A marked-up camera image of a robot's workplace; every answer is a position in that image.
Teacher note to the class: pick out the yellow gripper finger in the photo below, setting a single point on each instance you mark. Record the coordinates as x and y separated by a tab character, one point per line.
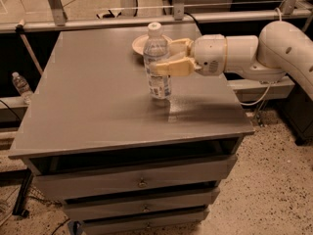
181	67
182	45

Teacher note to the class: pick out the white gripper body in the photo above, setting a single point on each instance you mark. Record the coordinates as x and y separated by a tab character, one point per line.
208	53

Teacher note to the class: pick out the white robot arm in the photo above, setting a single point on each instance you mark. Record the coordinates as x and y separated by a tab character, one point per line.
280	49

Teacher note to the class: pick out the small clear water bottle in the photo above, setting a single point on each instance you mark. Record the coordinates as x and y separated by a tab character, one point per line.
22	87

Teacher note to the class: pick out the white paper bowl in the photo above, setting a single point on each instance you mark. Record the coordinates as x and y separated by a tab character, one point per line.
155	46

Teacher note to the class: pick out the grey drawer cabinet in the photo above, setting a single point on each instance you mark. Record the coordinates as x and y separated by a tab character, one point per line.
92	110

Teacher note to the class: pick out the bottom grey drawer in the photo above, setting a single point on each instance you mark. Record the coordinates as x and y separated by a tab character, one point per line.
145	221

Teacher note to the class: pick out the grey drawer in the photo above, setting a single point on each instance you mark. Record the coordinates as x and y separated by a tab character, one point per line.
145	221
134	178
153	202

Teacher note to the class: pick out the wooden stick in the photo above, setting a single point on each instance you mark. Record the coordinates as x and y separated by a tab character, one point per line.
21	33

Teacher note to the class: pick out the middle grey drawer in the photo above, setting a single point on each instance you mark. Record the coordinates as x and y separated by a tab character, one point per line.
153	202

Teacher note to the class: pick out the top grey drawer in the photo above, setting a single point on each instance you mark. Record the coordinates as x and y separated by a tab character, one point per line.
134	178

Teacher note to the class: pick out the black floor stand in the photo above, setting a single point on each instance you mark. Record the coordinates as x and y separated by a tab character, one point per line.
19	205

